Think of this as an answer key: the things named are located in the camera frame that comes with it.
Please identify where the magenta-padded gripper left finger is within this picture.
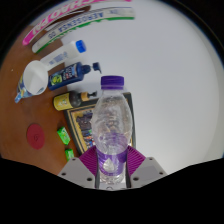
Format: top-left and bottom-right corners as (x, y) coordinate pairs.
(57, 146), (101, 190)

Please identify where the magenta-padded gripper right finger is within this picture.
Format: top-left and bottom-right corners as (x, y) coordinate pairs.
(123, 145), (168, 189)

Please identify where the clear purple-capped water bottle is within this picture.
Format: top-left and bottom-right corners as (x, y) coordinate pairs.
(90, 75), (134, 185)

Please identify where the framed group picture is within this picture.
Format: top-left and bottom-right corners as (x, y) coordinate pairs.
(63, 91), (136, 156)

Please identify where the flat round red coaster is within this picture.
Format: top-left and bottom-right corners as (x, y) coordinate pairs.
(26, 123), (46, 151)

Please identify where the amber pump bottle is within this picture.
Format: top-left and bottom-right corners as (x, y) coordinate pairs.
(52, 89), (98, 112)

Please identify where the dark blue pump bottle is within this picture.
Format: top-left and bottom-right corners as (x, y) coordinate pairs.
(47, 61), (103, 91)

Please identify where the printed paper cup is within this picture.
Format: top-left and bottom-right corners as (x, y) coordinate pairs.
(14, 59), (50, 104)

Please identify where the white bottle with blue cap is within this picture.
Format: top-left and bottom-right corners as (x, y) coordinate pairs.
(41, 39), (87, 69)

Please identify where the white green shuttlecock tube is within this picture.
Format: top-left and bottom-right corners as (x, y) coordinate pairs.
(31, 7), (136, 54)

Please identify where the pink shuttlecock tube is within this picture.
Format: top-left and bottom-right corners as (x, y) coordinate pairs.
(22, 0), (133, 47)

